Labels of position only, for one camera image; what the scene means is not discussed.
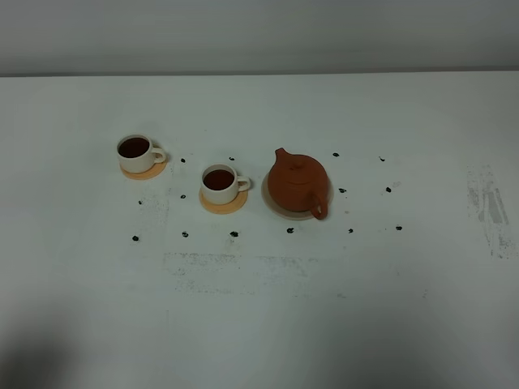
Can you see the brown clay teapot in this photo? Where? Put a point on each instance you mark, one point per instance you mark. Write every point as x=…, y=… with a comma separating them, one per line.
x=285, y=158

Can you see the beige round teapot saucer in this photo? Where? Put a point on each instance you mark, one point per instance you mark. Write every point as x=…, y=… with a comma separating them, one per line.
x=275, y=206

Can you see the orange coaster middle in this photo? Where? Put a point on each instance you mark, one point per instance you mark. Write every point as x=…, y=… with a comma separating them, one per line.
x=224, y=209

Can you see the orange coaster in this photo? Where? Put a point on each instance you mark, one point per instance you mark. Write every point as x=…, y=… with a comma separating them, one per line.
x=224, y=209
x=154, y=171

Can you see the white teacup middle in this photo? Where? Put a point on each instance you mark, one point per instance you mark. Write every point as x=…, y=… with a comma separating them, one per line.
x=221, y=183

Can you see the white teacup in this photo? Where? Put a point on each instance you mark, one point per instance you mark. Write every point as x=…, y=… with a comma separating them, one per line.
x=138, y=154
x=221, y=183

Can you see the orange coaster far left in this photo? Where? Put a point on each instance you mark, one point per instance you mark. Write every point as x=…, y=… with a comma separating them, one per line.
x=154, y=171

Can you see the white teacup far left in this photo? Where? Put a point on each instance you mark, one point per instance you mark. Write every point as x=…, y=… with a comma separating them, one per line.
x=138, y=154

